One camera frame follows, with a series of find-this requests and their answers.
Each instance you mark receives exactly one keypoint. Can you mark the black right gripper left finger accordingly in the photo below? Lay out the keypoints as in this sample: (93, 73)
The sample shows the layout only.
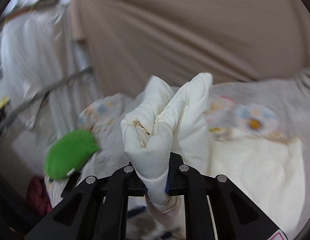
(94, 209)

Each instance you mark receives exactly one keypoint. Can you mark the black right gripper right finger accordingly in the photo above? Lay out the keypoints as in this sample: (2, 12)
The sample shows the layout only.
(215, 208)

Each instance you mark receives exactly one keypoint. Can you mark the cream quilted jacket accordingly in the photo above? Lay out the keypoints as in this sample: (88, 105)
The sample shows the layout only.
(168, 121)

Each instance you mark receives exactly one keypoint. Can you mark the dark red cloth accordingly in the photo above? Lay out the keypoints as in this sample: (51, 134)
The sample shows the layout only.
(37, 196)

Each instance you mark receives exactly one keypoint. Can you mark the green cloth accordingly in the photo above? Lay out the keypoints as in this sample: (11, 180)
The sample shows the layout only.
(69, 154)

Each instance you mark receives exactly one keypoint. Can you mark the grey floral plush blanket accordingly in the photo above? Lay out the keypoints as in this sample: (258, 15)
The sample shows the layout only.
(260, 140)

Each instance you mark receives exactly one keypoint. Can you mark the white striped sheer curtain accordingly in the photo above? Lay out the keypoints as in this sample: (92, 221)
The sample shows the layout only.
(38, 49)

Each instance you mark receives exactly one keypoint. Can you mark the beige curtain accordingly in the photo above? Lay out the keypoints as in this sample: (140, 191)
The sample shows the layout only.
(234, 40)

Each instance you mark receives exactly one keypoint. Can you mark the grey metal rail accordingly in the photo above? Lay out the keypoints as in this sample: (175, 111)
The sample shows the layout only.
(41, 94)

